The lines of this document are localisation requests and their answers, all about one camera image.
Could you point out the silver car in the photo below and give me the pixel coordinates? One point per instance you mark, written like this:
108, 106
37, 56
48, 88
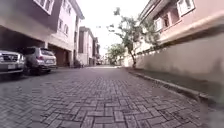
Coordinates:
40, 59

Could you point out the white and dark brown building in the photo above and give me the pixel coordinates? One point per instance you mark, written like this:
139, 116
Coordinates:
86, 43

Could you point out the concrete kerb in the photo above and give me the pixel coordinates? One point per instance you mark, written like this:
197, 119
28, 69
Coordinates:
173, 87

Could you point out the reddish brick paved road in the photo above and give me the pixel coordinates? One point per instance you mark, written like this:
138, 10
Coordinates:
100, 100

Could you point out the grass verge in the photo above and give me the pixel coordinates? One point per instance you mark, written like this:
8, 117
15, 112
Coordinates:
186, 80

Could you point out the silver suv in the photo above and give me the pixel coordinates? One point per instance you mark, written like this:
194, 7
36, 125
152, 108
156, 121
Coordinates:
10, 61

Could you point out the thin tree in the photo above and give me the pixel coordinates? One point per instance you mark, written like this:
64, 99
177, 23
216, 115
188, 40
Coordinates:
130, 33

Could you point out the pink building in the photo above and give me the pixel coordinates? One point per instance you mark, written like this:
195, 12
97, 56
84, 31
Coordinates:
66, 20

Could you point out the pale building with white windows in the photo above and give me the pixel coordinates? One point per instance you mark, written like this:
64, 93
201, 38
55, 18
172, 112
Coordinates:
180, 16

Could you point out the long pale boundary wall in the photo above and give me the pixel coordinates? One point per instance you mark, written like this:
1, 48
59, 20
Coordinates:
186, 56

